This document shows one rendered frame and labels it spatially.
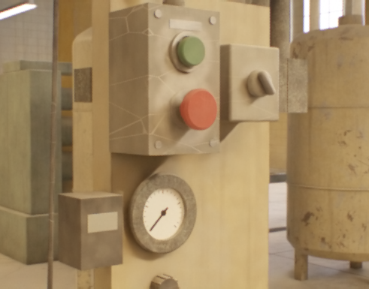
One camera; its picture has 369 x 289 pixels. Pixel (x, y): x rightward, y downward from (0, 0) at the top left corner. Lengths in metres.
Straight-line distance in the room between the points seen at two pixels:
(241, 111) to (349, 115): 4.81
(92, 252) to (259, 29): 0.35
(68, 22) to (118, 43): 7.62
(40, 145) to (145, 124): 6.11
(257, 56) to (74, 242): 0.28
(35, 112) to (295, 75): 5.87
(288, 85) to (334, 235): 4.74
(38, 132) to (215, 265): 5.97
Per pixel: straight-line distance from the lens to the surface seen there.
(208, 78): 0.65
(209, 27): 0.66
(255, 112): 0.71
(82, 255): 0.63
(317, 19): 9.31
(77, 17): 8.17
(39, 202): 6.75
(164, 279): 0.71
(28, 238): 6.70
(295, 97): 0.90
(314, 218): 5.65
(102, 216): 0.64
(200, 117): 0.61
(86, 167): 4.08
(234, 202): 0.78
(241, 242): 0.80
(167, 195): 0.71
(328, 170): 5.54
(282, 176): 7.15
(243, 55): 0.70
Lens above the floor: 1.51
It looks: 2 degrees down
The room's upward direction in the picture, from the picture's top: straight up
